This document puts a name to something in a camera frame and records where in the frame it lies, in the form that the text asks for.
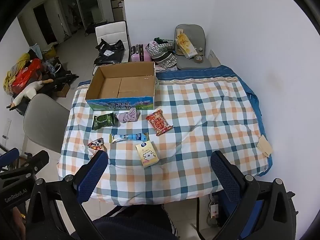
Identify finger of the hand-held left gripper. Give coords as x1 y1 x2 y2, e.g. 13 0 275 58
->
0 148 20 172
0 150 50 180

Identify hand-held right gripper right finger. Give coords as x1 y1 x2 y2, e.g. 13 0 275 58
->
210 151 298 240

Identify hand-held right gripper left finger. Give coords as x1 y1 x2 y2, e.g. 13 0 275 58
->
26 150 109 240

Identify panda print snack packet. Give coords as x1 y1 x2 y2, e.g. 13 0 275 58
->
87 137 108 153

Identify blue white tube packet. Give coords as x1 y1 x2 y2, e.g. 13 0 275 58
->
109 132 150 144

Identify green snack packet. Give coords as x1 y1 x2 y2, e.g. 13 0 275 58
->
91 113 118 130

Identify yellow tissue pack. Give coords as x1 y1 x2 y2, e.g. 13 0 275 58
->
135 141 160 168

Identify purple cloth scrunchie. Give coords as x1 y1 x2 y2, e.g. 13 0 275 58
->
114 108 141 123

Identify red snack packet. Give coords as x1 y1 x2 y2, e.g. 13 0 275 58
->
146 109 174 137

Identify white power strip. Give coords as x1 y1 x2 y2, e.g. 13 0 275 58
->
209 200 221 221

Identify grey plastic chair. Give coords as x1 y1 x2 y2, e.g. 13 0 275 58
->
23 94 71 154

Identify beige paper tag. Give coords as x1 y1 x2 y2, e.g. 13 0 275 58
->
257 134 273 158

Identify checked blanket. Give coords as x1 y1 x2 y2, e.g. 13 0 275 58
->
57 65 274 205

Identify person's dark trouser legs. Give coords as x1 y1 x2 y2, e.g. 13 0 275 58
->
91 204 178 240

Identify white goose plush toy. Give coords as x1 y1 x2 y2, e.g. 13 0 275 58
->
10 79 54 109

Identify small brown cardboard box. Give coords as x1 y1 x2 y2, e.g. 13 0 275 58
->
56 82 70 98

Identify yellow cloth bundle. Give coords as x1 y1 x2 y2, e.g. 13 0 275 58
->
4 54 30 93

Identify red plastic bag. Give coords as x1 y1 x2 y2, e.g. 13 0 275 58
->
12 59 43 93

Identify yellow open carton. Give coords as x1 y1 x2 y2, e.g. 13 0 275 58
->
42 42 59 58

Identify black plastic bag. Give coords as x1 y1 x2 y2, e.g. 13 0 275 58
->
94 39 125 65

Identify pink suitcase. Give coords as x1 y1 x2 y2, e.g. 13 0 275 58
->
130 44 153 62

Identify black white patterned tote bag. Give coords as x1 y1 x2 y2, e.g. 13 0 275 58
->
146 38 177 68

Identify yellow box on chair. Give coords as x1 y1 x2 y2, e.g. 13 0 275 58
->
175 29 198 58

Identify white padded chair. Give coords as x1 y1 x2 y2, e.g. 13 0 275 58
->
93 21 130 75

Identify grey padded chair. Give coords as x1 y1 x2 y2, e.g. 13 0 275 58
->
174 24 212 70

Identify white board against wall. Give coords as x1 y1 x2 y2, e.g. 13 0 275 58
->
209 49 222 67

